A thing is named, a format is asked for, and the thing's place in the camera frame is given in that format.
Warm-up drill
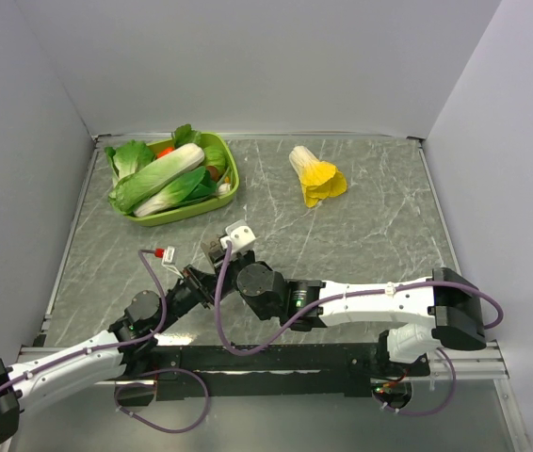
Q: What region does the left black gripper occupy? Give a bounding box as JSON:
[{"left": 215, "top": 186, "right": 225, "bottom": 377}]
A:
[{"left": 153, "top": 264, "right": 230, "bottom": 333}]

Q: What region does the white remote control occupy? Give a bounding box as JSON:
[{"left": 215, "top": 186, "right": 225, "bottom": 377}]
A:
[{"left": 201, "top": 237, "right": 226, "bottom": 273}]

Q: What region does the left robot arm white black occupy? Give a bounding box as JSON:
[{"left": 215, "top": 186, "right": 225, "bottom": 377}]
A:
[{"left": 0, "top": 266, "right": 234, "bottom": 444}]

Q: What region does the green plastic tray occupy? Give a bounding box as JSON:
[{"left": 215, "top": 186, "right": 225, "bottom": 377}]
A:
[{"left": 112, "top": 124, "right": 239, "bottom": 227}]

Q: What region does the bok choy toy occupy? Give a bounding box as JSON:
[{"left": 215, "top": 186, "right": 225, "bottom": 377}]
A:
[{"left": 133, "top": 167, "right": 206, "bottom": 218}]

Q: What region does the large napa cabbage toy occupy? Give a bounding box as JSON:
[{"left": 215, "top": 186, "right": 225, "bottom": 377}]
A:
[{"left": 108, "top": 143, "right": 204, "bottom": 215}]

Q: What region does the yellow cabbage toy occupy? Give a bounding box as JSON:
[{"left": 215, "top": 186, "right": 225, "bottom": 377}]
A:
[{"left": 289, "top": 146, "right": 347, "bottom": 208}]

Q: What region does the round green cabbage toy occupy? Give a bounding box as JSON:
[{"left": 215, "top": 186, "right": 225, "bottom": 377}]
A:
[{"left": 202, "top": 145, "right": 227, "bottom": 175}]

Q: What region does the red tomato toy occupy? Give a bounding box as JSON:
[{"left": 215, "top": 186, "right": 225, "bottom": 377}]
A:
[{"left": 156, "top": 147, "right": 175, "bottom": 158}]

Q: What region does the green leaf lettuce toy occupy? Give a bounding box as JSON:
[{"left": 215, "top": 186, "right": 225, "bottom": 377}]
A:
[{"left": 105, "top": 140, "right": 155, "bottom": 186}]

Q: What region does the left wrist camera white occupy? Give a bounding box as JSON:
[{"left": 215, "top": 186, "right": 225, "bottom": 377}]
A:
[{"left": 153, "top": 246, "right": 183, "bottom": 278}]

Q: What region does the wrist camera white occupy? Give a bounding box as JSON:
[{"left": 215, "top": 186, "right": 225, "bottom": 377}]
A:
[
  {"left": 220, "top": 219, "right": 256, "bottom": 253},
  {"left": 153, "top": 246, "right": 183, "bottom": 278}
]

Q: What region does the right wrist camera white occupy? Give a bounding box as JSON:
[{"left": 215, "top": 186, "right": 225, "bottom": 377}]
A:
[{"left": 220, "top": 219, "right": 256, "bottom": 253}]

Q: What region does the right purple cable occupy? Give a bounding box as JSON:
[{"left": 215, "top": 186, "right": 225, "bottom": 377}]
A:
[{"left": 214, "top": 240, "right": 504, "bottom": 357}]

